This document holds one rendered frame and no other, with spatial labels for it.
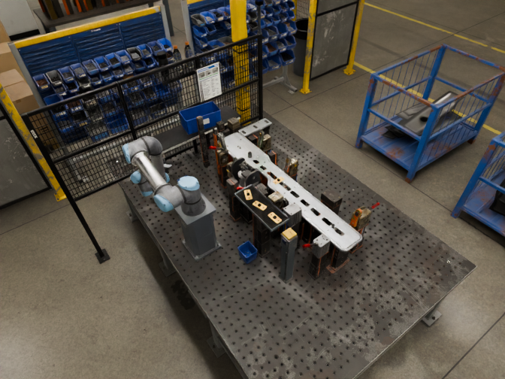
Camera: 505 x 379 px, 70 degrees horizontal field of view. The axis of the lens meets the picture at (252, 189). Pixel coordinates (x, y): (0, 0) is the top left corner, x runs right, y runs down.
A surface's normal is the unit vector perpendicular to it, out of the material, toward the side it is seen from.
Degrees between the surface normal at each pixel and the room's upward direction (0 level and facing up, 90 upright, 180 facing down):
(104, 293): 0
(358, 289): 0
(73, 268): 0
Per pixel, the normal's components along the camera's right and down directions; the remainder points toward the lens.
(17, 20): 0.58, 0.57
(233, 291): -0.03, -0.70
